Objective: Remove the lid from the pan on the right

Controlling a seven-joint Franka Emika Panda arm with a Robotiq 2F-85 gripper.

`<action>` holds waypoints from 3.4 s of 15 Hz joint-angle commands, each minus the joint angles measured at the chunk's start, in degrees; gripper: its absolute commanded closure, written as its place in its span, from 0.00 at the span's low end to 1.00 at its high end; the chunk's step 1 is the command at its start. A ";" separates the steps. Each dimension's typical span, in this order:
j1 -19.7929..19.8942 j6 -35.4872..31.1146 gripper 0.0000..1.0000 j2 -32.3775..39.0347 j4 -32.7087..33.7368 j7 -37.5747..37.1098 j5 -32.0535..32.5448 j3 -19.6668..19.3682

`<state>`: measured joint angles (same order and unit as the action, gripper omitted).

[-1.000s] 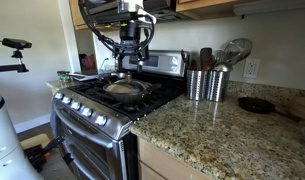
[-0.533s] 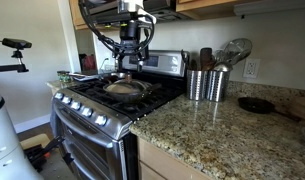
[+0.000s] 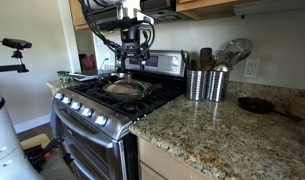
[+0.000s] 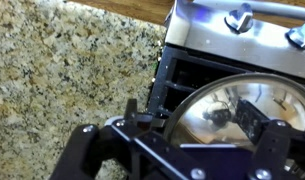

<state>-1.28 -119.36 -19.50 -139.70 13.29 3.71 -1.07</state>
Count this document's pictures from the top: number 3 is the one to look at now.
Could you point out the red cloth bag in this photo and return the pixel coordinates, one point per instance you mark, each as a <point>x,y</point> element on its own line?
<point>89,62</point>

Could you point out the wooden lower cabinet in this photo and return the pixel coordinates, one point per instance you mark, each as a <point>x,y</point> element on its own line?
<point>158,163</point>

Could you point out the black stand legs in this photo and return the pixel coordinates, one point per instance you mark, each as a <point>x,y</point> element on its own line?
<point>45,151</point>

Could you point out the small black cast iron skillet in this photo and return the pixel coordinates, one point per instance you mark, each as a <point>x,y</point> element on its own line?
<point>255,105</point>

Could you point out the dark range hood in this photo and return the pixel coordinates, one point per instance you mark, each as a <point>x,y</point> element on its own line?
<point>162,11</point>

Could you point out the stainless steel gas stove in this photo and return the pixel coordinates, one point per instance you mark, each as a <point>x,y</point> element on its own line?
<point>102,133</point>

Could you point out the wooden upper cabinet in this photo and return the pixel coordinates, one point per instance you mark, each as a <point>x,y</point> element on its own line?
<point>205,6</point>
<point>77,15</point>

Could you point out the black stereo camera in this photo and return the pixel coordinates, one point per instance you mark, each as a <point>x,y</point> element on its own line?
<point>16,43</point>

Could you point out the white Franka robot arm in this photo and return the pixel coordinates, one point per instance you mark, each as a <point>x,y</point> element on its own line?
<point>8,140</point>

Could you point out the glass pot lid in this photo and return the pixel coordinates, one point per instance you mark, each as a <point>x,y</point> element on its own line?
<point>122,88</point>

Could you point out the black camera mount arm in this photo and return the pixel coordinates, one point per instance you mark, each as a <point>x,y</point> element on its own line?
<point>15,66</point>

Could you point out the small glass spice jars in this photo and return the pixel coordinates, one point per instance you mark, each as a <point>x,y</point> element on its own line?
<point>63,76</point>

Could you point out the silver stove knob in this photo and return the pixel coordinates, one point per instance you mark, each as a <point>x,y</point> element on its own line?
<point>58,96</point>
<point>75,105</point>
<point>100,120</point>
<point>66,100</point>
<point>87,111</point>

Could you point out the dark wooden spatula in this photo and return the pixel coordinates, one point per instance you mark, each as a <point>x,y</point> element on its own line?
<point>206,56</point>

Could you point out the light wooden board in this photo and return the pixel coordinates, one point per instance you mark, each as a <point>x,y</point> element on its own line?
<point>33,140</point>

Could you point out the shiny steel frying pan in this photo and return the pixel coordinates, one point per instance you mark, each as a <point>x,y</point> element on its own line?
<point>108,78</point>

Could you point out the wooden cabinet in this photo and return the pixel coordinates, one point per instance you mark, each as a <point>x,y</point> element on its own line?
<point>205,6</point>
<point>158,163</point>
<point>77,15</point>

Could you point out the wooden cutting board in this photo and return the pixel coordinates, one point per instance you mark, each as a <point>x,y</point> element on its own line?
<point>303,107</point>

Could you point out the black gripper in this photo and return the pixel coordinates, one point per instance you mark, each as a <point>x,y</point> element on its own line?
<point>130,35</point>

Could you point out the steel ladle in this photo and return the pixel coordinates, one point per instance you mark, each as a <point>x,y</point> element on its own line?
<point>222,67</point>

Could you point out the white wall outlet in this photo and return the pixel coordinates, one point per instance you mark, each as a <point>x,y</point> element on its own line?
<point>251,68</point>

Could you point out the perforated steel utensil holder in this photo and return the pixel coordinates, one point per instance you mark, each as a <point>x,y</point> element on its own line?
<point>217,86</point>
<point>196,86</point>

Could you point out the black slotted utensil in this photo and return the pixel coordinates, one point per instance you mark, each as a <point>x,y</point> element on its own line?
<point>185,60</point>

